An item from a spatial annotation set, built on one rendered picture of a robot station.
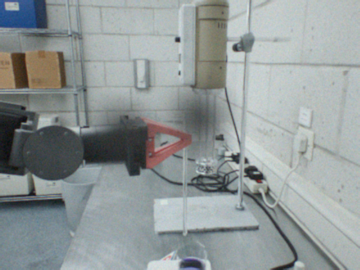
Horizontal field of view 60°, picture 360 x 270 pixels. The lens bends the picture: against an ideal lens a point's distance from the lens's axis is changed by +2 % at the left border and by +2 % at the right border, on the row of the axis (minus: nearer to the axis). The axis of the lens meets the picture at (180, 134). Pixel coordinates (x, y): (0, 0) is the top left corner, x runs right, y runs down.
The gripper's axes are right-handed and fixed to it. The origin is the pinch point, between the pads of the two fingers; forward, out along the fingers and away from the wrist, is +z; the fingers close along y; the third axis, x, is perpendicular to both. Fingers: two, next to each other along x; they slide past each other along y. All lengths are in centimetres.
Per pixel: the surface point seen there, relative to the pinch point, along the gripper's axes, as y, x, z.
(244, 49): 36.2, -14.5, 28.5
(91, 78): 250, 4, -9
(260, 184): 47, 31, 43
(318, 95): 29, -2, 48
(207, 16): 34.4, -22.2, 16.6
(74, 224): 162, 97, -27
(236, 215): 34, 34, 27
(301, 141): 31, 12, 46
